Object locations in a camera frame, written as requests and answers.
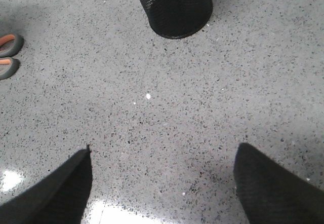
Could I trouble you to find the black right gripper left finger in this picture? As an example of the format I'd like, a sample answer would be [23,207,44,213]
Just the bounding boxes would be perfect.
[1,147,92,223]

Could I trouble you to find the black mesh pen bucket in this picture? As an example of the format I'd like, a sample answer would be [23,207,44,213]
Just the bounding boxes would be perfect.
[139,0,213,39]

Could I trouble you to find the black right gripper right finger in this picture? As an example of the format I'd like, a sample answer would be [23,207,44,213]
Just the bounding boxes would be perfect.
[233,143,323,223]

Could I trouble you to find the grey orange handled scissors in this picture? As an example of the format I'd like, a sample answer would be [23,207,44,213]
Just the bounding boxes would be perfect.
[1,34,24,80]

